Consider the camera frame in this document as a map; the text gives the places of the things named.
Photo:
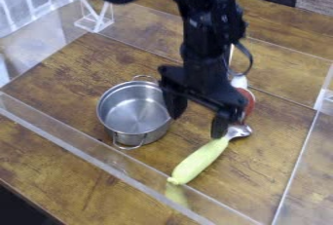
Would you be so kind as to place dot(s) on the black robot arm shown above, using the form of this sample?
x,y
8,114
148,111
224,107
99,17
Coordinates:
x,y
212,30

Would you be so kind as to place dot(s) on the clear acrylic bracket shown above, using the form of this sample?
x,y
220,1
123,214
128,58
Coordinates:
x,y
92,20

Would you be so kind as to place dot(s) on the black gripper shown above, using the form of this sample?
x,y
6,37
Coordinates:
x,y
204,85

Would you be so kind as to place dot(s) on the red toy mushroom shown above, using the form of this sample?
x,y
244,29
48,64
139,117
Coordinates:
x,y
240,84

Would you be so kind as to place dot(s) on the small steel pot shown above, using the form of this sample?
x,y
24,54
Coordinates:
x,y
132,112

